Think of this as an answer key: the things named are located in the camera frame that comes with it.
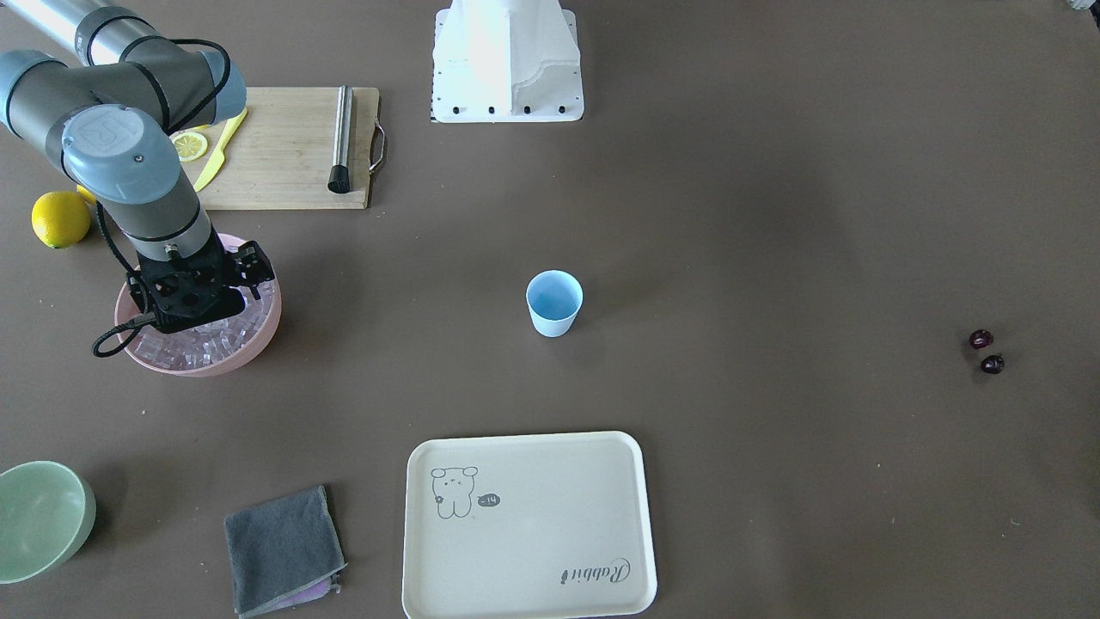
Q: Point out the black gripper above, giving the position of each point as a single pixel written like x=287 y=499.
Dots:
x=250 y=264

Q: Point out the light blue cup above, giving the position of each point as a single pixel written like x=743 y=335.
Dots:
x=554 y=299

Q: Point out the dark red cherry pair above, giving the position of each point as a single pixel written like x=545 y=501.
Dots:
x=981 y=340

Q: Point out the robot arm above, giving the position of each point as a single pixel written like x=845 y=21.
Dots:
x=106 y=124

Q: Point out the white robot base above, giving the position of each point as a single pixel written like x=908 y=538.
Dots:
x=506 y=62

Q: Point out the yellow lemon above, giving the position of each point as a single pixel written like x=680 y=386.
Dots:
x=60 y=219
x=86 y=195

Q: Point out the lemon slice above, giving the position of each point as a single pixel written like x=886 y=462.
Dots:
x=189 y=145

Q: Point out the yellow plastic knife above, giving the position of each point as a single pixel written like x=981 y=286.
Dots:
x=217 y=157

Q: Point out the wooden cutting board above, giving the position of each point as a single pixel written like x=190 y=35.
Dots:
x=281 y=154

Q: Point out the steel muddler black tip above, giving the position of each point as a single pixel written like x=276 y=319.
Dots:
x=339 y=180

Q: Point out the green bowl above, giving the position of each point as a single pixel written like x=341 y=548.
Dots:
x=47 y=513

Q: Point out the grey folded cloth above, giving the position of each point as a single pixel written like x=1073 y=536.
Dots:
x=283 y=553

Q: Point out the cream rabbit tray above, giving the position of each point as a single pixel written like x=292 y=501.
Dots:
x=534 y=526

